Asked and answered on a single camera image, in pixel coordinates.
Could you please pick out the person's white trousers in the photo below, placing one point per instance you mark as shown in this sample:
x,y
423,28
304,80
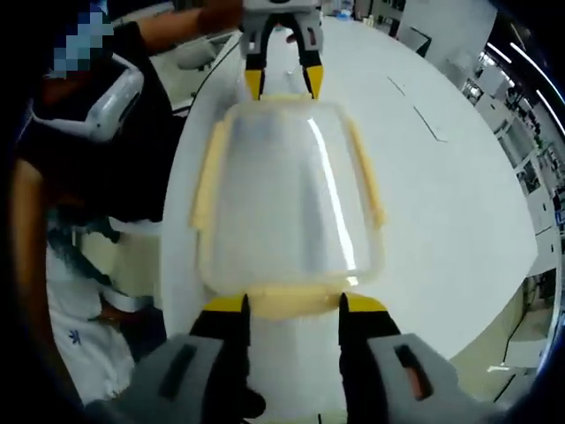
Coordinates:
x,y
84,353

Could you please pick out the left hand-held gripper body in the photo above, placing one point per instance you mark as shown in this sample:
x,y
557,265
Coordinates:
x,y
280,6

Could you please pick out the row of white office desks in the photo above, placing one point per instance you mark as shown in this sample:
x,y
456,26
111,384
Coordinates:
x,y
536,176

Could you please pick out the person in dark shirt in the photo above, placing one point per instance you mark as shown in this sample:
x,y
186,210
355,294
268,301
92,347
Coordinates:
x,y
110,176

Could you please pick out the white chest-worn device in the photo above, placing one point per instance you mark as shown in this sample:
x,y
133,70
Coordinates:
x,y
110,106

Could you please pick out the storage box lid cream latches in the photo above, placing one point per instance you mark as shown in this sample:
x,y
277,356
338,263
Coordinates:
x,y
370,185

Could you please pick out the person's left hand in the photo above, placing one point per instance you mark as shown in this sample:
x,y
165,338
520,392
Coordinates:
x,y
220,15

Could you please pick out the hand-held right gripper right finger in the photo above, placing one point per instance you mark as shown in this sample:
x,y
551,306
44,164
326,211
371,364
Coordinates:
x,y
379,380

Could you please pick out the white chair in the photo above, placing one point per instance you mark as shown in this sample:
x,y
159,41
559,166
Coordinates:
x,y
198,79

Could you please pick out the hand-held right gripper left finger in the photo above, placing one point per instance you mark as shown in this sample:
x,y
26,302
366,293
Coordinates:
x,y
176,380

